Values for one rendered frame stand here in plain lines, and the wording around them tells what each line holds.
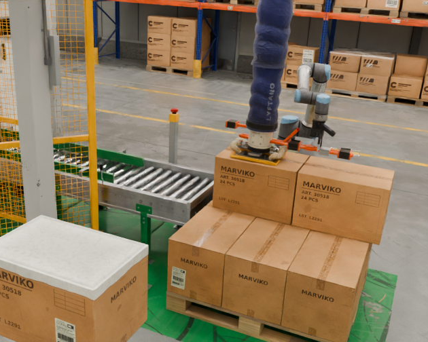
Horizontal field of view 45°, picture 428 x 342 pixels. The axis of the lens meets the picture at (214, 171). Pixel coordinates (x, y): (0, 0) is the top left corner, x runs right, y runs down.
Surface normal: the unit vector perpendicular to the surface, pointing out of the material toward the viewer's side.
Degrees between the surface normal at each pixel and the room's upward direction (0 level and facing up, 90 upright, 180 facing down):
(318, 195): 90
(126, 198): 90
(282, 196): 90
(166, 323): 0
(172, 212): 90
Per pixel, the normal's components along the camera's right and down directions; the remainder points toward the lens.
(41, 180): 0.91, 0.18
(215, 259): -0.40, 0.31
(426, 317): 0.06, -0.93
